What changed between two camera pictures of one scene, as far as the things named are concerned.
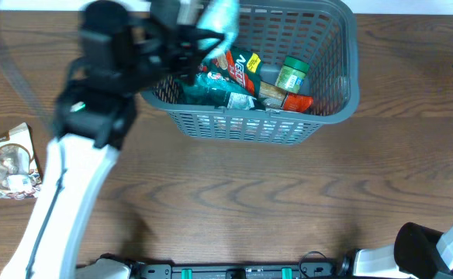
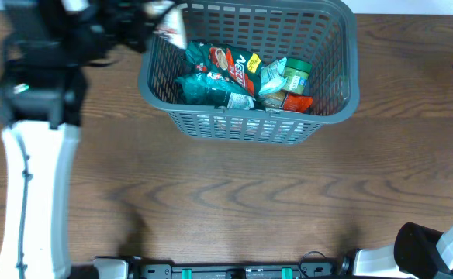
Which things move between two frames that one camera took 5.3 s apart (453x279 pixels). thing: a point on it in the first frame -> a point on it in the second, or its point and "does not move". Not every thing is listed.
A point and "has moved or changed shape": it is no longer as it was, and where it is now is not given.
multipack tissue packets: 229,128 does not move
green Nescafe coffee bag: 229,80 does not move
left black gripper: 183,56 -> 126,15
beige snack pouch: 18,174 has moved or changed shape
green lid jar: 291,75 does not move
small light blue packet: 221,17 -> 272,76
